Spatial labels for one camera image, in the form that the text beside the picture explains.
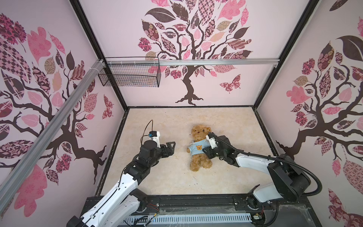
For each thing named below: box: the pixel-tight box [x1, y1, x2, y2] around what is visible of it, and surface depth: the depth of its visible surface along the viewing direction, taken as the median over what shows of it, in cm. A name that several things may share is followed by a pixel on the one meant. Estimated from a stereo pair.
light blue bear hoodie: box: [187, 139, 211, 156], surface depth 89 cm
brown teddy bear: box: [186, 124, 213, 172], surface depth 87 cm
